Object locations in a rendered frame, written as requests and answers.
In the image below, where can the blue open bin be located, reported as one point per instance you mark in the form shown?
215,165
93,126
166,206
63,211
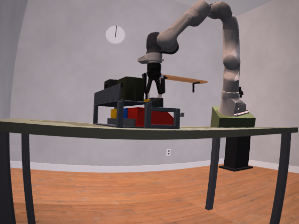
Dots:
125,110

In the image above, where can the yellow bin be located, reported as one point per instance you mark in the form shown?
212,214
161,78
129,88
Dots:
113,113

